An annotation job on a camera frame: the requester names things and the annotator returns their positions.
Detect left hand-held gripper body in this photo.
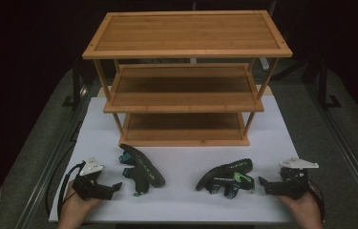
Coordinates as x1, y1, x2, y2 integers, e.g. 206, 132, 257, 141
71, 156, 115, 201

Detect tan board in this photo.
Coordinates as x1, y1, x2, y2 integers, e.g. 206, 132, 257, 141
97, 84, 274, 98

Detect white board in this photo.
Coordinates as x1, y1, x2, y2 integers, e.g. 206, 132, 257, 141
48, 94, 325, 223

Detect black sandal with green strap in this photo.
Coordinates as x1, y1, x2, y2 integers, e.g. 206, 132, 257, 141
118, 143, 166, 198
195, 157, 256, 200

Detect black metal stand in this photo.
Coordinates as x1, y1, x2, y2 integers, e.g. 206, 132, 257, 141
61, 59, 88, 112
317, 56, 343, 112

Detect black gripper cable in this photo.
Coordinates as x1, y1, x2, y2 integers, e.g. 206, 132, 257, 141
307, 180, 326, 223
56, 160, 87, 221

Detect person's left hand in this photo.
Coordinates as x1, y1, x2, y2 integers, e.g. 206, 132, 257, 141
58, 181, 103, 229

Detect three-tier wooden shelf rack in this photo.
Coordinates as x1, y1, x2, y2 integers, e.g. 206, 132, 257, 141
81, 10, 294, 148

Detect person's right hand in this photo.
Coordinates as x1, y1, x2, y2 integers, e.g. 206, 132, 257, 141
277, 186, 324, 229

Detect aluminium table rail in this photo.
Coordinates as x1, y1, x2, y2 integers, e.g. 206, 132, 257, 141
14, 85, 90, 229
305, 84, 358, 209

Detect black cable on table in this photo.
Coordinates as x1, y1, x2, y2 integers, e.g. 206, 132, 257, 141
45, 142, 76, 218

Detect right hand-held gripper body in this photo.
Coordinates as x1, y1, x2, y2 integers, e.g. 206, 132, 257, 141
263, 156, 320, 201

